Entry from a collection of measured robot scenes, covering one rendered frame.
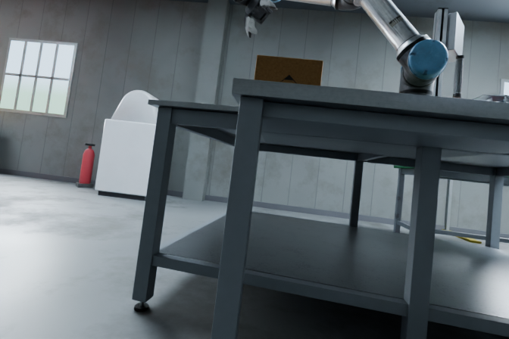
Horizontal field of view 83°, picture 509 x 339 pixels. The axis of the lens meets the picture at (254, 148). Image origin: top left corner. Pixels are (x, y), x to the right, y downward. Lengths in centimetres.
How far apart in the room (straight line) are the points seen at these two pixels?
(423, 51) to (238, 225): 81
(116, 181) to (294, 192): 244
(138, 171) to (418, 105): 353
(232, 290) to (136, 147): 332
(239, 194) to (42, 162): 519
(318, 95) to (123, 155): 349
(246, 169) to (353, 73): 408
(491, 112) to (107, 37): 529
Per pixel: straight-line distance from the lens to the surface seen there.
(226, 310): 81
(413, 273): 116
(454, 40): 177
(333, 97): 73
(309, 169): 437
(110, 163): 410
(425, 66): 112
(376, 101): 75
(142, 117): 402
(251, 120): 73
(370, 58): 484
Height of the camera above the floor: 62
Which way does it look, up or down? 3 degrees up
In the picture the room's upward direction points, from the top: 7 degrees clockwise
